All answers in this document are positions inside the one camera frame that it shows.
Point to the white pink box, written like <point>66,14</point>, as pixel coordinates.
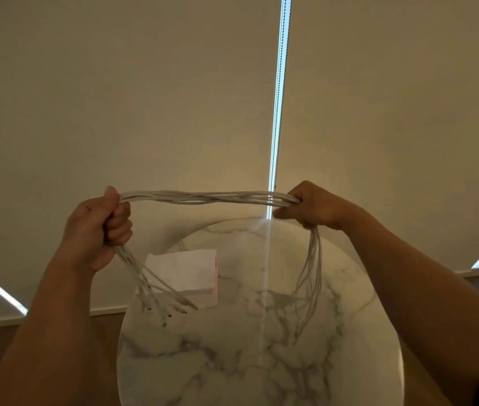
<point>188,266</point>

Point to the person's left forearm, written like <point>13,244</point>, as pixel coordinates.
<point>40,334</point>

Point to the person's right forearm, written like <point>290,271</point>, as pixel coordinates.
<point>434,300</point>

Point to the person's left hand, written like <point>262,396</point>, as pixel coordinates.
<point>91,236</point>

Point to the round marble table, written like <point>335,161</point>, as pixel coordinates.
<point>231,334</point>

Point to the person's right hand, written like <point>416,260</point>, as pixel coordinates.
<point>320,207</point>

